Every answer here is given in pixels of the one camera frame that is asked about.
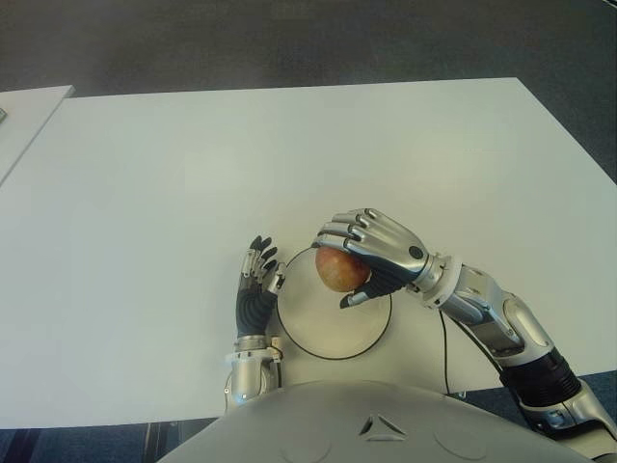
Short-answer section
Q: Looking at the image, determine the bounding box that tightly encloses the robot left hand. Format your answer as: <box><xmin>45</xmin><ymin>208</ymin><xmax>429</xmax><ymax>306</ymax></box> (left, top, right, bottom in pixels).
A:
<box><xmin>234</xmin><ymin>234</ymin><xmax>286</xmax><ymax>340</ymax></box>

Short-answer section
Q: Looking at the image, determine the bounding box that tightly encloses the grey robot torso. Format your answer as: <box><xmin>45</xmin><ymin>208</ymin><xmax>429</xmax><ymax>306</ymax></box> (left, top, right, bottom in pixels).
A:
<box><xmin>156</xmin><ymin>378</ymin><xmax>599</xmax><ymax>463</ymax></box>

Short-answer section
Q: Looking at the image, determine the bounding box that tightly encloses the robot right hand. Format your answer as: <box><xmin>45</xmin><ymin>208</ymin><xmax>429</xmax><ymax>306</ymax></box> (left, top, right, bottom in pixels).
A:
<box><xmin>311</xmin><ymin>207</ymin><xmax>431</xmax><ymax>311</ymax></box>

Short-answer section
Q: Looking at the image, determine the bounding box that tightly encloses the black cable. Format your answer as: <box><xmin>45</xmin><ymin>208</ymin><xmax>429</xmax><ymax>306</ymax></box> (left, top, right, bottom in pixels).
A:
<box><xmin>436</xmin><ymin>310</ymin><xmax>469</xmax><ymax>399</ymax></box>

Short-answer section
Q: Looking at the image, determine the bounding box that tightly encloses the red yellow apple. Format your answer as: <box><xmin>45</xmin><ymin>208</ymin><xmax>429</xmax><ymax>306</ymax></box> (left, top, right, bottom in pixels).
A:
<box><xmin>314</xmin><ymin>247</ymin><xmax>372</xmax><ymax>294</ymax></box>

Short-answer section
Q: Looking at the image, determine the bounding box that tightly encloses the white plate black rim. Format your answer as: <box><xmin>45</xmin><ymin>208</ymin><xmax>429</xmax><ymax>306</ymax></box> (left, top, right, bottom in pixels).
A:
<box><xmin>275</xmin><ymin>248</ymin><xmax>393</xmax><ymax>361</ymax></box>

